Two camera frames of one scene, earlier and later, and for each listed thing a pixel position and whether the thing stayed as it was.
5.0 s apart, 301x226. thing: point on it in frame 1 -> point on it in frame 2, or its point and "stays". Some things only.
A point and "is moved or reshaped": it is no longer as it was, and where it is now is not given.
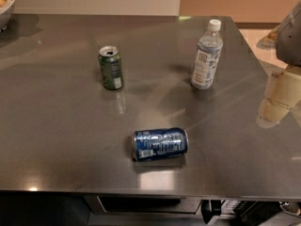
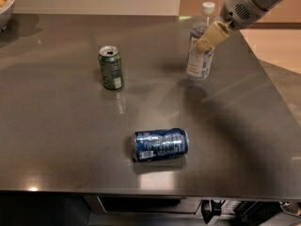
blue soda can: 164,143 stays
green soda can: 111,66 stays
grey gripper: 290,41 -> 237,10
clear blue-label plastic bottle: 209,50 is moved or reshaped
